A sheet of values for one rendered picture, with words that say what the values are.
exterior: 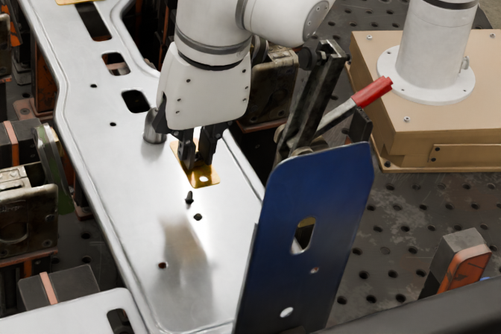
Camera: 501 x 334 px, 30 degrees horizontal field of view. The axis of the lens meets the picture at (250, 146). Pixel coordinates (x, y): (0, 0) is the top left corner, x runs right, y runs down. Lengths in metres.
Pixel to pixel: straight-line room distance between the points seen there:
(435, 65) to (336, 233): 0.89
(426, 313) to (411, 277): 1.17
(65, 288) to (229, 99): 0.29
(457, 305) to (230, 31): 0.59
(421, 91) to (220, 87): 0.79
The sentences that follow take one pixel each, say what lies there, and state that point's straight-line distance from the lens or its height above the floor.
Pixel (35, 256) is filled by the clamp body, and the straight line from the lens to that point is 1.23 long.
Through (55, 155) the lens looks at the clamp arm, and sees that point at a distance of 1.12.
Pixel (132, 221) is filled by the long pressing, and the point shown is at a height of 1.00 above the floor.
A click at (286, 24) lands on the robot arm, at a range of 0.92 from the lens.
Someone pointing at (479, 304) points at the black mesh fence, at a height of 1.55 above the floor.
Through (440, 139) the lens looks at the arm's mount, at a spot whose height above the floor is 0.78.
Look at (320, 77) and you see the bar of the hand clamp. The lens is 1.15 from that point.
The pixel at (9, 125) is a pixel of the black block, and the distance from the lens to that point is 1.31.
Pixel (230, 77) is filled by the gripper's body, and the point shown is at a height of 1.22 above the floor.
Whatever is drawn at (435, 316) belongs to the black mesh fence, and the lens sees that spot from 0.43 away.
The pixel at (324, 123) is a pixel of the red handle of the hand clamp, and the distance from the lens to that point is 1.20.
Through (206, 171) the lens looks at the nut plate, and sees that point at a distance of 1.14.
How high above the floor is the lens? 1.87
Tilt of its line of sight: 42 degrees down
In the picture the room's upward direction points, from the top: 11 degrees clockwise
